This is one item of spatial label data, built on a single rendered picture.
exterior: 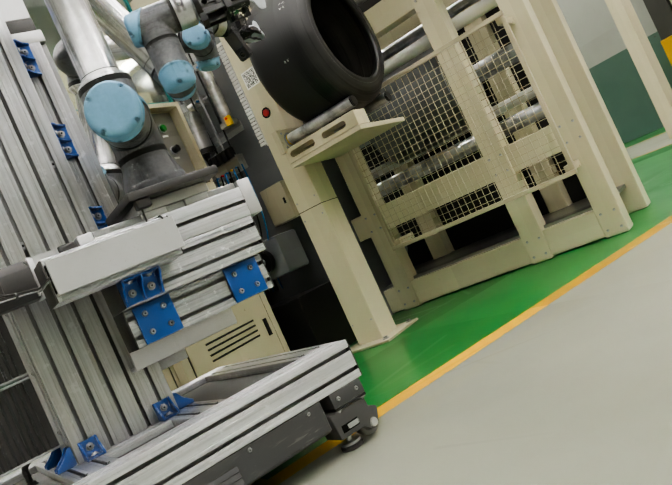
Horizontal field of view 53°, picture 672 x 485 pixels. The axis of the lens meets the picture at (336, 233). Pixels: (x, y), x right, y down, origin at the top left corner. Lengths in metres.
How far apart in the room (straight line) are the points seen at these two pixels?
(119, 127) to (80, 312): 0.46
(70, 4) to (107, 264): 0.57
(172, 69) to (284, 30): 1.08
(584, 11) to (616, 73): 1.17
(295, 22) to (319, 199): 0.71
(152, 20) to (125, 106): 0.20
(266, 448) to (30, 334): 0.59
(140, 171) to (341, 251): 1.35
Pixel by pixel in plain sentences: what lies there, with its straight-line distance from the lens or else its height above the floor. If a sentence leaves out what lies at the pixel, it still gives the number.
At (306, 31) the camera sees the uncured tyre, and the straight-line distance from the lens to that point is 2.54.
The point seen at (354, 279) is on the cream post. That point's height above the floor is 0.28.
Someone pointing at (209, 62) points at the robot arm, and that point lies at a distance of 2.22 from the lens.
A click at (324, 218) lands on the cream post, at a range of 2.78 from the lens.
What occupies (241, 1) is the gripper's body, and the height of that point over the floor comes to 1.00.
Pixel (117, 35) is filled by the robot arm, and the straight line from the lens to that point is 1.71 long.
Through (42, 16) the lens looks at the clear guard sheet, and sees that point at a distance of 2.85.
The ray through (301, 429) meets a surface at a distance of 1.50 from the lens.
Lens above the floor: 0.43
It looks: 1 degrees up
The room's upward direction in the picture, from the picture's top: 25 degrees counter-clockwise
